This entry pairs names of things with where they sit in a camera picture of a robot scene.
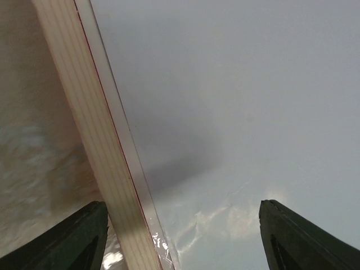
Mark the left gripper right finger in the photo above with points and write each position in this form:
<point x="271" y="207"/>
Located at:
<point x="292" y="242"/>

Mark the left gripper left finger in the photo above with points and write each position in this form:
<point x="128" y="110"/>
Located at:
<point x="78" y="242"/>

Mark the sunset landscape photo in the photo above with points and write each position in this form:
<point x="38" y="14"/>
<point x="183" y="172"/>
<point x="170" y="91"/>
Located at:
<point x="220" y="105"/>

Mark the pink wooden picture frame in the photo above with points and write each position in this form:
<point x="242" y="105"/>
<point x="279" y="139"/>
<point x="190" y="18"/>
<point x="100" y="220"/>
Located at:
<point x="69" y="47"/>

